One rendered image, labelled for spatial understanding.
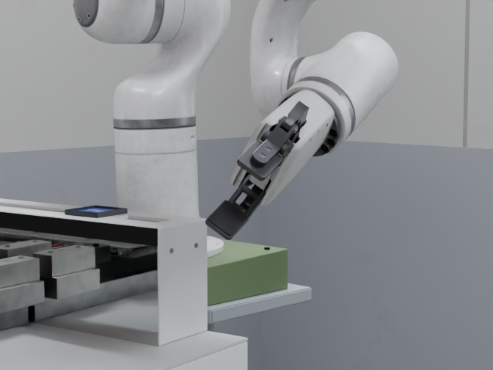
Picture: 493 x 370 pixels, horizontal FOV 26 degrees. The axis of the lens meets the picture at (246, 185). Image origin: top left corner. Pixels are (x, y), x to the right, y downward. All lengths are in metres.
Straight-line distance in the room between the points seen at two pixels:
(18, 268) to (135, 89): 0.33
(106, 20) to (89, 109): 1.98
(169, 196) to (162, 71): 0.18
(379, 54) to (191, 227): 0.30
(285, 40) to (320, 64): 0.08
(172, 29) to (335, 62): 0.39
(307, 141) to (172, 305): 0.30
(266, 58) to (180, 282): 0.28
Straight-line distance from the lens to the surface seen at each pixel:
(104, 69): 3.48
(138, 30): 1.50
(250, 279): 1.52
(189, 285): 1.29
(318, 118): 1.10
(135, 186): 1.52
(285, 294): 1.55
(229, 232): 1.07
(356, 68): 1.20
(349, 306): 3.79
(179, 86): 1.51
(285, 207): 3.93
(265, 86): 1.24
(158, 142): 1.50
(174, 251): 1.26
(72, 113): 3.41
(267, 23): 1.24
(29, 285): 1.34
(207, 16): 1.54
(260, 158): 1.01
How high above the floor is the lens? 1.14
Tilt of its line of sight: 6 degrees down
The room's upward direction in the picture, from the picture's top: straight up
